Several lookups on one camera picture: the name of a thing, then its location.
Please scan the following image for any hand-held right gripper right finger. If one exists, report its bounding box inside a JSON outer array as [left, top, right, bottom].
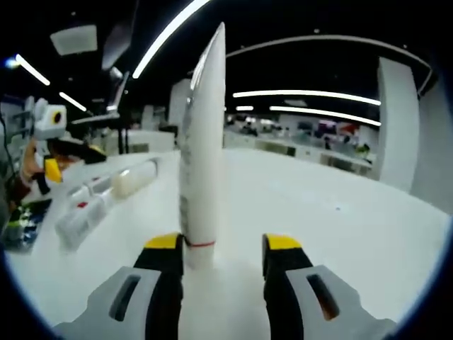
[[261, 232, 397, 340]]

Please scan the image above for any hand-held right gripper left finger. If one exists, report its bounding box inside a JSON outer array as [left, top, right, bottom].
[[52, 232, 185, 340]]

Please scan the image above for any white skincare bottle clear cap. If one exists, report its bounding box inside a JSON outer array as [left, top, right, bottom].
[[109, 158, 159, 200]]

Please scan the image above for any white pump skincare bottle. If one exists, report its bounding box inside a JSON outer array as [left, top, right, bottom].
[[55, 176, 117, 251]]

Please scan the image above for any green blue skincare sachet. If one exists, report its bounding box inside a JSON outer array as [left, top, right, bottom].
[[1, 200, 52, 254]]

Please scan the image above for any white skincare tube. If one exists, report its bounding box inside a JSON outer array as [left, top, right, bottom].
[[176, 21, 227, 272]]

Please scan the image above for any person's left hand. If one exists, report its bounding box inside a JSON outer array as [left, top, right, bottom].
[[19, 139, 50, 184]]

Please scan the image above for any square ceiling vent panel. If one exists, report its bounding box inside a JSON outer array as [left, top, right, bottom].
[[50, 24, 98, 56]]

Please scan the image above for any monitor screen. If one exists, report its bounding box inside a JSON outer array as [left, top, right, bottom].
[[101, 19, 137, 72]]

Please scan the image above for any long ceiling light strip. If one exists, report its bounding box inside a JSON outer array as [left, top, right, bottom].
[[132, 0, 210, 79]]

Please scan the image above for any white pillar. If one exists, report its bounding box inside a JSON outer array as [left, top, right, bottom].
[[377, 56, 422, 194]]

